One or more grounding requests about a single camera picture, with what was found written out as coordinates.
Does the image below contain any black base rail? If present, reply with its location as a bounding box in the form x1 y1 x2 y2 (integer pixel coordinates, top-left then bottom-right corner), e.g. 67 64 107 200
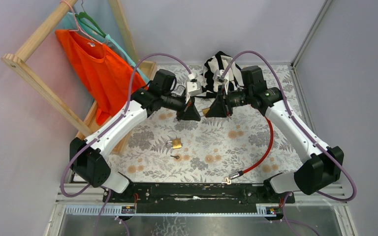
103 182 295 214

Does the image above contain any red cable lock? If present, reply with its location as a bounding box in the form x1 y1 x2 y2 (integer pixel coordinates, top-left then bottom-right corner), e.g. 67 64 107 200
224 117 275 185

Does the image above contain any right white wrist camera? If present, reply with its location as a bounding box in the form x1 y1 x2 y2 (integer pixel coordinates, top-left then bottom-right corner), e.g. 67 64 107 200
213 69 229 94

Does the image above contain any light blue shirt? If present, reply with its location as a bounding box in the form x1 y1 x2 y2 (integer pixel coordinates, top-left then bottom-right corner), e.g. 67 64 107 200
55 12 135 88

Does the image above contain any floral tablecloth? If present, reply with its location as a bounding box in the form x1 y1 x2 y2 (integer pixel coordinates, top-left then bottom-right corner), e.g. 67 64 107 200
75 64 310 184

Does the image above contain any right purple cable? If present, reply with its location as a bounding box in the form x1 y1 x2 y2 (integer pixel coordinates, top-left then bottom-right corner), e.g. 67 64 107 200
221 51 358 236

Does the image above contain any green hanger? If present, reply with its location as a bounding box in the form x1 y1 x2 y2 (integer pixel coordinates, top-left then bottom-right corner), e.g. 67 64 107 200
75 0 107 38

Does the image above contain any pink hanger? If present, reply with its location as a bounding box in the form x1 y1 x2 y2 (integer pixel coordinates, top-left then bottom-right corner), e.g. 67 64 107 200
60 0 102 45

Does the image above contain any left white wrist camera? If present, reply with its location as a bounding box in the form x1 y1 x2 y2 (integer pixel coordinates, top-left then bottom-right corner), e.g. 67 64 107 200
186 73 203 103

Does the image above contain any brass padlock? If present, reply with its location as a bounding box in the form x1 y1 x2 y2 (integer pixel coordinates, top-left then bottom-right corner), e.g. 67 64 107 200
165 138 183 149
202 108 210 117

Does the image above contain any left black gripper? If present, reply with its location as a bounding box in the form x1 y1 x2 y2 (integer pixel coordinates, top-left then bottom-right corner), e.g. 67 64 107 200
160 91 201 121

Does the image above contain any orange t-shirt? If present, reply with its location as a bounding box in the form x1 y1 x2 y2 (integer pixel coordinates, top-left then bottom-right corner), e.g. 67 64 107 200
55 29 148 125

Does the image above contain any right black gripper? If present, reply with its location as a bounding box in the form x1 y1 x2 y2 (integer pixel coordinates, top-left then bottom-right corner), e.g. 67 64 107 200
205 85 252 118

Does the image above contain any black white striped cloth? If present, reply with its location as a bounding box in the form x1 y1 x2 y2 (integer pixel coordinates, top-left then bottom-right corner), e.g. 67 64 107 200
195 51 244 99

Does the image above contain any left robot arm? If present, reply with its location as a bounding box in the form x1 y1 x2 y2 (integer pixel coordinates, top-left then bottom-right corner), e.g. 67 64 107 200
69 69 202 202

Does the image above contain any wooden clothes rack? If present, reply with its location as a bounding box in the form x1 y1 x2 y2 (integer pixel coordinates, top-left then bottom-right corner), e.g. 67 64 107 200
1 0 157 155

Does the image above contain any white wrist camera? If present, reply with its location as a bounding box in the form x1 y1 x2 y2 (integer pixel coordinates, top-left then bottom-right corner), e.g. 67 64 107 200
186 73 203 103
213 69 229 94

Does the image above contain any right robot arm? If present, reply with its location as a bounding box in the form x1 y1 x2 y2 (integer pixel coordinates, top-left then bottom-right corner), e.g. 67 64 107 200
205 66 344 203

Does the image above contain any purple cable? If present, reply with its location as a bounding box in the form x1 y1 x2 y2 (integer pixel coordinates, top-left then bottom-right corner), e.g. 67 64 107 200
60 53 196 236
221 51 358 236

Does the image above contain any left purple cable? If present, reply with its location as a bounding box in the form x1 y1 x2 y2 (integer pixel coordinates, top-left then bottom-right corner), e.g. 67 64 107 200
60 53 196 236

